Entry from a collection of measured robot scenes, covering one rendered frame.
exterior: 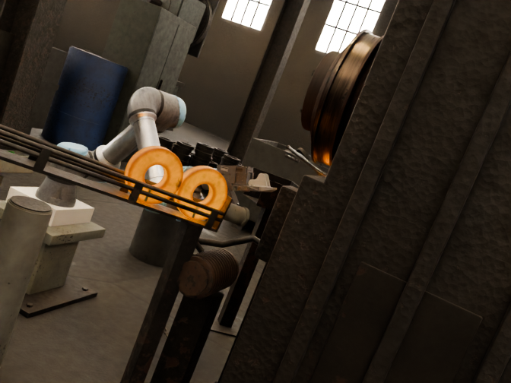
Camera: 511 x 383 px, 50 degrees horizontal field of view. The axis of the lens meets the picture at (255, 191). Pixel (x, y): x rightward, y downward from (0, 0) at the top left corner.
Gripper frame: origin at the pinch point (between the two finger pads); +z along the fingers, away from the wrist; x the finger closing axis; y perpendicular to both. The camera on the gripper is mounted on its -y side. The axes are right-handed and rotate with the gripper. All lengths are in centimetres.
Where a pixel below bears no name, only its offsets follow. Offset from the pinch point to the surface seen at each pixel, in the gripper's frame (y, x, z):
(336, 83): 33.8, -9.1, 20.3
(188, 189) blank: -0.3, -35.5, -12.4
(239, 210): -5.7, -20.6, -2.9
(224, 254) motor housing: -20.2, -15.3, -8.9
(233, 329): -67, 60, -34
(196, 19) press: 255, 682, -387
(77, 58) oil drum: 92, 234, -269
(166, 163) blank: 6.5, -42.9, -15.6
